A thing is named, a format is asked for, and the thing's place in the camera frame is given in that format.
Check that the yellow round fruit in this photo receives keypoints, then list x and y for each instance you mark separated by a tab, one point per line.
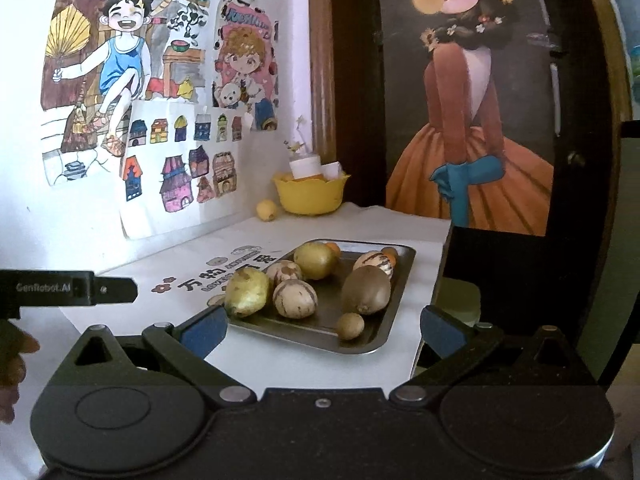
266	210

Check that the pink girl drawing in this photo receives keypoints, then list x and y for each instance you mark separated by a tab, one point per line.
245	60

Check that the yellow flower-shaped bowl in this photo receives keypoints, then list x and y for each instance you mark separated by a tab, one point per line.
310	197

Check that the white printed tablecloth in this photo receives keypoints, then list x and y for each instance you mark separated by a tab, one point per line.
125	320

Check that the striped round fruit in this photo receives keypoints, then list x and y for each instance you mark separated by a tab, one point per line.
295	300
283	272

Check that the metal tray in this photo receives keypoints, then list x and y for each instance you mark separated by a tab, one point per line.
320	328

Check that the black furniture piece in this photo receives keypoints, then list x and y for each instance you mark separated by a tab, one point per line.
500	260

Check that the orange dress girl poster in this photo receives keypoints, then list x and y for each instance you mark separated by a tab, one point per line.
465	110

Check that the person's left hand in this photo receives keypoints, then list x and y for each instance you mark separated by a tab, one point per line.
15	345

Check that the small white box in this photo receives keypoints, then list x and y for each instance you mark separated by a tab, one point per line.
332	170

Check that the dark door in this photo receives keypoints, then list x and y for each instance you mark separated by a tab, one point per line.
575	110

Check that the colourful houses drawing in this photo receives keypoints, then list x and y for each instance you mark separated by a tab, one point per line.
150	210

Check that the boy with fan drawing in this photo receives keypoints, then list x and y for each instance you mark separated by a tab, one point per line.
125	60

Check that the large yellow-green round fruit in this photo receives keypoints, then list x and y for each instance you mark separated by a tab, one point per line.
315	260

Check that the brown wooden door frame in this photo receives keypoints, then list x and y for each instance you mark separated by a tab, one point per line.
322	60

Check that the brown kiwi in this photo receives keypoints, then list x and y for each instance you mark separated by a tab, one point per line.
366	290

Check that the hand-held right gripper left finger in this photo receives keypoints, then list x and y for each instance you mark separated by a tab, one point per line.
205	330

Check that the small orange citrus fruit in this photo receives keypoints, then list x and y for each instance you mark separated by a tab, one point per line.
332	248

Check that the small brown round fruit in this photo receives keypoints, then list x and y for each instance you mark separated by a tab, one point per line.
350	326

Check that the striped oval fruit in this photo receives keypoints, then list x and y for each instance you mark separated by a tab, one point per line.
372	262

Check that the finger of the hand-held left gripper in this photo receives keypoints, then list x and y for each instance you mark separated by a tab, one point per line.
117	291

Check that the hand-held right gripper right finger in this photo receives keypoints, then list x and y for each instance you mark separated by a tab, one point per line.
442	330

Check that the yellow pear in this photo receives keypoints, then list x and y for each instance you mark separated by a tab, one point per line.
247	292

